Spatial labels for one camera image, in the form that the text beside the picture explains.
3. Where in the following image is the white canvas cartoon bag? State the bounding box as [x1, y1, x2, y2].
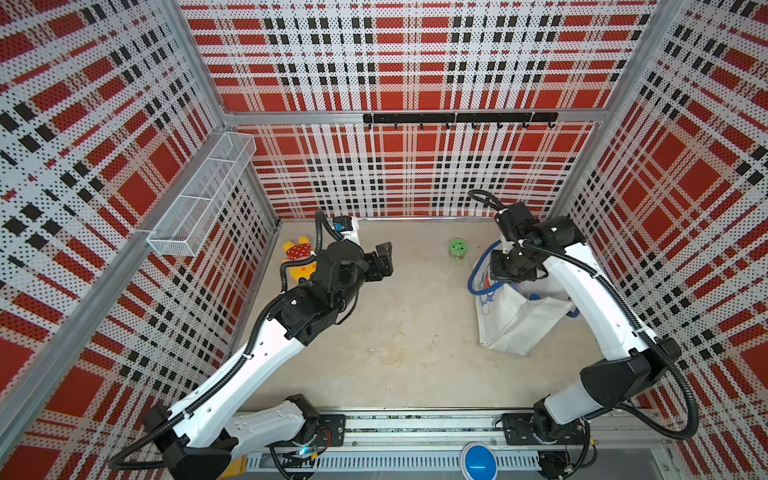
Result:
[467, 240, 580, 356]

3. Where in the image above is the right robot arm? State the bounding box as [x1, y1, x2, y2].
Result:
[467, 189, 699, 444]

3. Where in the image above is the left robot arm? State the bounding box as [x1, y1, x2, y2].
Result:
[108, 211, 394, 479]

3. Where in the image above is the yellow red plush toy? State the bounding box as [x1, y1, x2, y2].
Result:
[283, 236, 317, 282]

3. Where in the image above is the green lidded small jar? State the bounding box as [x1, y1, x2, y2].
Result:
[448, 238, 468, 261]

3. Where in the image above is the blue round button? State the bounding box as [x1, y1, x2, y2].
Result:
[459, 443, 498, 480]

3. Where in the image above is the yellow box at base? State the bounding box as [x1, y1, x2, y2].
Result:
[218, 456, 248, 480]

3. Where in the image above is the black hook rail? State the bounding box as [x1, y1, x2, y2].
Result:
[362, 111, 559, 126]

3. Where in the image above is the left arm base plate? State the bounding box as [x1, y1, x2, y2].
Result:
[277, 414, 347, 448]

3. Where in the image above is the white wire mesh basket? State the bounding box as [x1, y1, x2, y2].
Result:
[147, 132, 256, 257]

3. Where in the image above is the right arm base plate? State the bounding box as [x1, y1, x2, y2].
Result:
[497, 412, 586, 446]

